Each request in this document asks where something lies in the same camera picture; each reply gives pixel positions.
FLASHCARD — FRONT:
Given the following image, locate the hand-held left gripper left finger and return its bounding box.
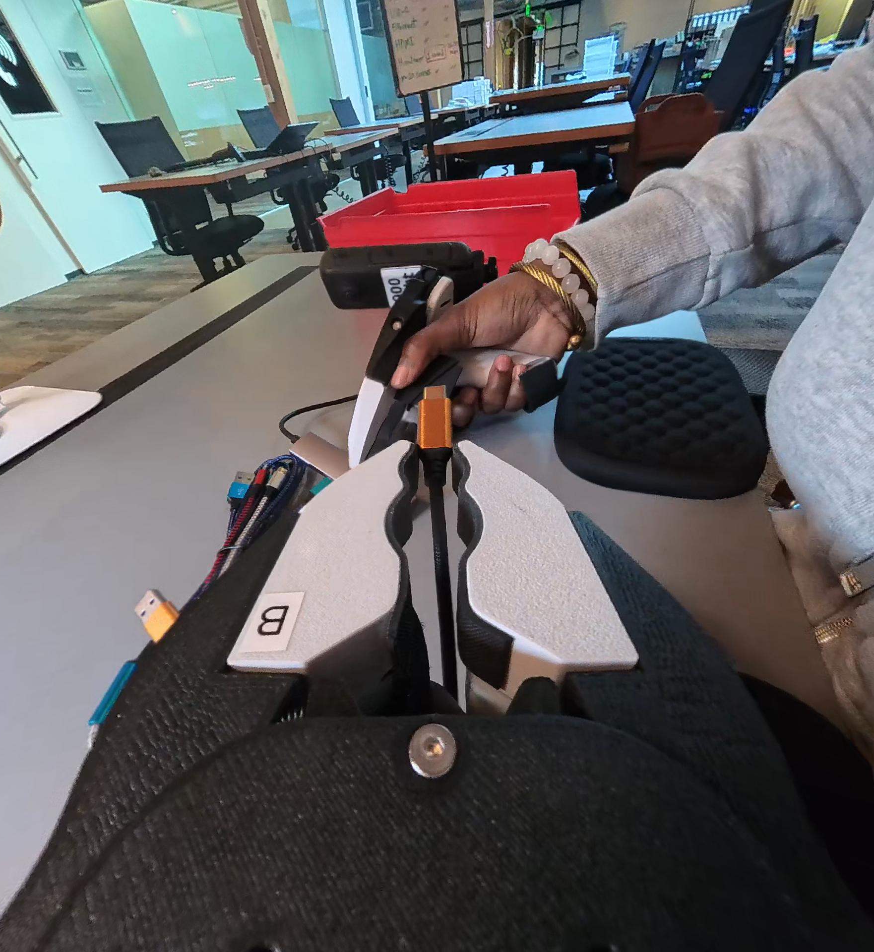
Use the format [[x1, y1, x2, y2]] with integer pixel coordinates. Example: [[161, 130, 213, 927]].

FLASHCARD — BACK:
[[227, 440, 419, 696]]

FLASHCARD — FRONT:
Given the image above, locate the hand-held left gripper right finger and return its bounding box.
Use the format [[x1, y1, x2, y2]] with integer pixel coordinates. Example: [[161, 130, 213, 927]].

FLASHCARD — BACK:
[[454, 440, 639, 714]]

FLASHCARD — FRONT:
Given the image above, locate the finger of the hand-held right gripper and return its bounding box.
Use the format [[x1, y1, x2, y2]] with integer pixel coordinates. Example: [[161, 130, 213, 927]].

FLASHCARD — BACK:
[[348, 375, 422, 470]]

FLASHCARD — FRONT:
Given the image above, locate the grey usb hub with cable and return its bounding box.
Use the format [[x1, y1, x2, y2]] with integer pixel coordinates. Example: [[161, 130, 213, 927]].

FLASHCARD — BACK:
[[279, 394, 360, 483]]

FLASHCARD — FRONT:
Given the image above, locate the orange plug usb cable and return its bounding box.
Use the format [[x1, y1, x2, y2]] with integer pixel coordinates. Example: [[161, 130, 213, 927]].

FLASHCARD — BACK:
[[134, 385, 459, 693]]

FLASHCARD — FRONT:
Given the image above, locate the blue braided usb cable bundle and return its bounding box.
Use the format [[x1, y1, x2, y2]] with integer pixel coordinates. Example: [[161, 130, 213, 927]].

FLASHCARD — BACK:
[[87, 454, 334, 726]]

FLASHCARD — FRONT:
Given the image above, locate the red divided plastic bin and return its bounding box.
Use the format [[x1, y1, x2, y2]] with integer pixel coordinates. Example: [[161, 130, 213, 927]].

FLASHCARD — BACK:
[[318, 170, 581, 276]]

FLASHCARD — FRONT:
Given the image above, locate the person's right forearm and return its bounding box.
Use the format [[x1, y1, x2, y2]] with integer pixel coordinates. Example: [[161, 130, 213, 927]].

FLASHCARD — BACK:
[[556, 0, 874, 343]]

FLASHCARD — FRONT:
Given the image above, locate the person's right hand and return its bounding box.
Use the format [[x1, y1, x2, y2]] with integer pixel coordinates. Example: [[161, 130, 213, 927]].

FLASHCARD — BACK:
[[391, 271, 594, 430]]

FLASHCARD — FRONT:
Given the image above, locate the black laptop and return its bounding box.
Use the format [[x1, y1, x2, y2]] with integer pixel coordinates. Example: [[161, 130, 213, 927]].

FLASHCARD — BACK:
[[242, 121, 320, 161]]

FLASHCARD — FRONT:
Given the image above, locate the black office chair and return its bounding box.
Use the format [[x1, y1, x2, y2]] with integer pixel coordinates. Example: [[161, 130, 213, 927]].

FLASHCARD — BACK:
[[96, 115, 265, 291], [236, 104, 341, 254]]

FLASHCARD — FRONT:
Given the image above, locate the gold bangle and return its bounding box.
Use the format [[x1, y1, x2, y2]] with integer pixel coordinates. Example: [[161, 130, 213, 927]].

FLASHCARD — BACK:
[[552, 241, 600, 295], [510, 260, 588, 352]]

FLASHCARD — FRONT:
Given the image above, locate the wooden top desk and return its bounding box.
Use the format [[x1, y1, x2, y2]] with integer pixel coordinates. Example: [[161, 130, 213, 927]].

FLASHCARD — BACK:
[[100, 137, 337, 272], [433, 100, 635, 179]]

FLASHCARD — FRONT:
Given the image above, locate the black honeycomb cushion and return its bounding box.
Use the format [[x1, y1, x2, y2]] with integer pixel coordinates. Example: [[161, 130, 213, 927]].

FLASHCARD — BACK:
[[554, 338, 770, 501]]

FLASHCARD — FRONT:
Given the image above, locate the whiteboard on pole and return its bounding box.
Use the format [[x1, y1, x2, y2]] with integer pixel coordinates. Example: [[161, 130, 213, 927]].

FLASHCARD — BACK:
[[381, 0, 465, 183]]

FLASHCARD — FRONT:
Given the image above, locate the instruction sheet display stand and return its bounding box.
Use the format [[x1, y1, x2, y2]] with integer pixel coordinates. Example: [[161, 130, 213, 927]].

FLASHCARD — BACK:
[[0, 145, 103, 492]]

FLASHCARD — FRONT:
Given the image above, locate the brown wooden chair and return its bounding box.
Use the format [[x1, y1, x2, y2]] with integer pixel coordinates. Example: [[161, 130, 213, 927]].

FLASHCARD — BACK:
[[634, 93, 724, 190]]

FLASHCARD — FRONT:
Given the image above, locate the person's clothed body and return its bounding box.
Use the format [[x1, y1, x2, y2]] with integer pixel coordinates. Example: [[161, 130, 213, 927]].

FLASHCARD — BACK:
[[764, 134, 874, 767]]

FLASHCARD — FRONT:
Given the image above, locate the phone icon door poster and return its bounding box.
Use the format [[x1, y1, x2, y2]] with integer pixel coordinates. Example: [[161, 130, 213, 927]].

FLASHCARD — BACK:
[[0, 0, 59, 116]]

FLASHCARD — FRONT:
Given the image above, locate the white bead bracelet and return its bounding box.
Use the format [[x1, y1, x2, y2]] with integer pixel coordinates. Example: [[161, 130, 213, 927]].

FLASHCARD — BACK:
[[522, 238, 600, 324]]

